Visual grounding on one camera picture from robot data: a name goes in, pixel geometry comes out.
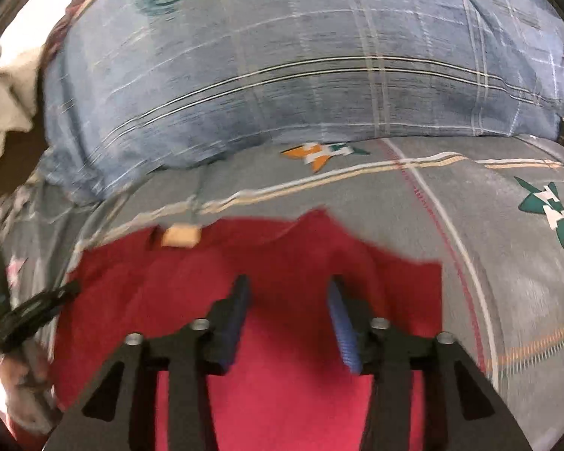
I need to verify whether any person's left hand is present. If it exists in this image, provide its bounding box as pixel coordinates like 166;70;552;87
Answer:
0;338;61;436

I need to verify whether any white cloth on floor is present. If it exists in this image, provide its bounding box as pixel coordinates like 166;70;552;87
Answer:
0;46;42;158

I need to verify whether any grey patterned bed sheet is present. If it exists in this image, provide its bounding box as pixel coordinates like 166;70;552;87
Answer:
0;135;564;450

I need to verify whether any dark red garment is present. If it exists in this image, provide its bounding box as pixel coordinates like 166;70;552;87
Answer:
52;210;442;450

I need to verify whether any blue plaid pillow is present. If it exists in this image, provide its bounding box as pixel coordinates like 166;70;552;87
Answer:
38;0;564;204

